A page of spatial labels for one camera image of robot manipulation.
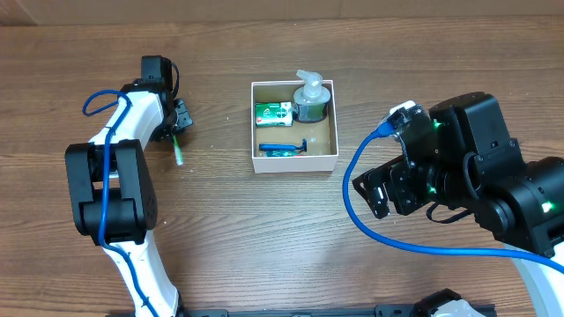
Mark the green toothbrush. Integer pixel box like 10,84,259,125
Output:
173,136,183,166

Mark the blue disposable razor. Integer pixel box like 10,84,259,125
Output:
259,139,308,152

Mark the teal toothpaste tube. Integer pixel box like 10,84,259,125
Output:
264,151,304,158

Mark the green soap bar packet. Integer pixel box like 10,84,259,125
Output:
255,101,293,128

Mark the clear soap pump bottle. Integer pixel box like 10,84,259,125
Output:
293,70,331,123

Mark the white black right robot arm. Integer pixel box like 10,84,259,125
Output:
342,92,563,316

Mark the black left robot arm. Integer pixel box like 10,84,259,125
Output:
64,55,193,316

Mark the pink open box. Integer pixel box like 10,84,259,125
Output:
250,80,339,173

